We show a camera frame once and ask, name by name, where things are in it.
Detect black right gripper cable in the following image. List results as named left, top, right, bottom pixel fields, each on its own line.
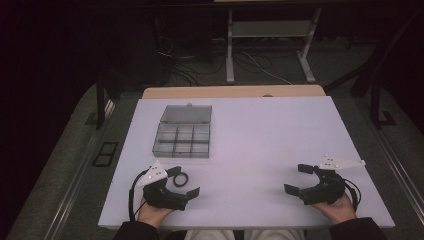
left=343, top=178, right=363, bottom=213

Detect person's right hand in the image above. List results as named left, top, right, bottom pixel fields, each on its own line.
left=310, top=192, right=358, bottom=225

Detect black floor cables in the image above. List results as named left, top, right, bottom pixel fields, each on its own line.
left=155, top=31, right=228, bottom=87

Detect white metal stand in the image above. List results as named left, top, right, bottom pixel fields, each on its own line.
left=225, top=7, right=323, bottom=85

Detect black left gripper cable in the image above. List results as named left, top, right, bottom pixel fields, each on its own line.
left=128, top=169, right=150, bottom=223

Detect clear plastic compartment box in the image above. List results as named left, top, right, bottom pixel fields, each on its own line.
left=151, top=103, right=213, bottom=159

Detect person's left hand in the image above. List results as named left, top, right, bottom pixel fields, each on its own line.
left=136, top=196, right=175, bottom=230

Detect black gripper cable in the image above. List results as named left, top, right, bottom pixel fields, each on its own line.
left=343, top=178, right=363, bottom=213
left=128, top=169, right=150, bottom=223

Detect black metal stand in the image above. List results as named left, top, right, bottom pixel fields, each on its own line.
left=95, top=73, right=108, bottom=131
left=369, top=75, right=398, bottom=130

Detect black ring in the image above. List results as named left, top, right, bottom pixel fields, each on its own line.
left=172, top=171, right=190, bottom=188

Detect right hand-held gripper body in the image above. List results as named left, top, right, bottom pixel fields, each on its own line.
left=299, top=154, right=367, bottom=206

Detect white floor cable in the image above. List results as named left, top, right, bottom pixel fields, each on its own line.
left=240, top=50, right=294, bottom=86

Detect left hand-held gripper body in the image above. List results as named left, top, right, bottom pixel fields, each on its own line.
left=136, top=160, right=190, bottom=212

